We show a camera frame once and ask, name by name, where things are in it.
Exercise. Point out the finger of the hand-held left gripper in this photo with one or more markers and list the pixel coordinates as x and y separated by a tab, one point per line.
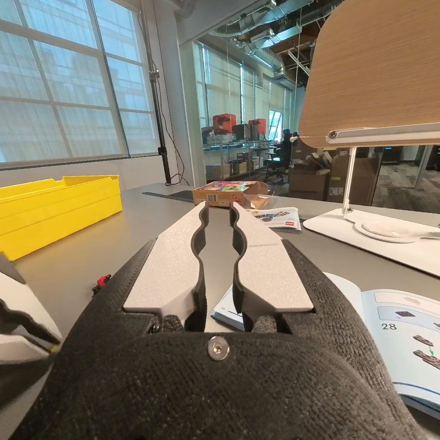
24	299
17	349

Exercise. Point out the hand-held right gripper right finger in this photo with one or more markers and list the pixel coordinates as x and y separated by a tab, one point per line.
275	278

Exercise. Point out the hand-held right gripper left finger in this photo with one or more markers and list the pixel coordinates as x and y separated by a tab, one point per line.
165	275

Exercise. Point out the yellow plastic bin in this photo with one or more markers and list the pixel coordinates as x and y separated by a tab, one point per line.
62	213

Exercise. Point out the small red black lego piece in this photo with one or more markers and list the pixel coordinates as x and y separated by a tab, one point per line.
101	282

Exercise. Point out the orange cardboard lego box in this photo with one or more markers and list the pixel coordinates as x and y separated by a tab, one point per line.
220	194

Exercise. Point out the closed instruction booklet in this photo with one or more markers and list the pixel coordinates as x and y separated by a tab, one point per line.
278	220

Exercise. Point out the stack of cardboard boxes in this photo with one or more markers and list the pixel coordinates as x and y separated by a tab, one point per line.
309	178

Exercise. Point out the metal shelf rack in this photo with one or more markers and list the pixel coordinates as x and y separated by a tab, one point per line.
237	154

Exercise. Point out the open instruction booklet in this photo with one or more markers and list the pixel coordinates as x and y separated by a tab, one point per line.
395	326

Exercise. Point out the black stand pole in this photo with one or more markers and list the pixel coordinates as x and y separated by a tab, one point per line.
160	120

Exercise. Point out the large grid window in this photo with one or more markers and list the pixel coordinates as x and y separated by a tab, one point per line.
68	86

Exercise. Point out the wooden board on white stand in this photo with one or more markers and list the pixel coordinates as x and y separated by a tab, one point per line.
371	68

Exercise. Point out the dark flat base plate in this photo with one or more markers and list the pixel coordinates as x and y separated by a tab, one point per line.
172	196

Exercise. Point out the silver ventilation duct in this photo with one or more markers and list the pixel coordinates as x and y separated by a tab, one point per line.
261	37

